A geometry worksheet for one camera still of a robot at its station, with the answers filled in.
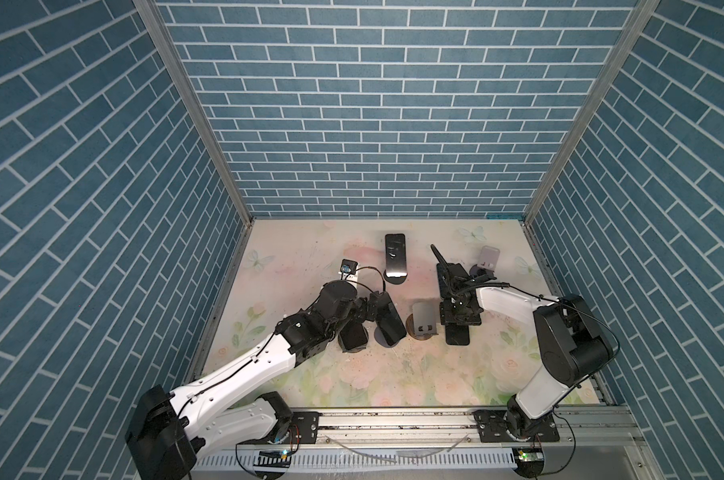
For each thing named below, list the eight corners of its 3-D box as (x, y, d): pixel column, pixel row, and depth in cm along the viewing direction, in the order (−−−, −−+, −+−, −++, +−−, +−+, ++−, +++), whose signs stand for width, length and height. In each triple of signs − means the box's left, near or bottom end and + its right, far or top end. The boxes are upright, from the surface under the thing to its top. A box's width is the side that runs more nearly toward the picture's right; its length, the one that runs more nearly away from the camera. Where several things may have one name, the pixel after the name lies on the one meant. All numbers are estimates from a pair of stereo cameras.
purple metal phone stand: (475, 276, 107) (483, 259, 99) (477, 262, 111) (485, 244, 103) (488, 280, 105) (498, 263, 98) (490, 266, 110) (499, 248, 102)
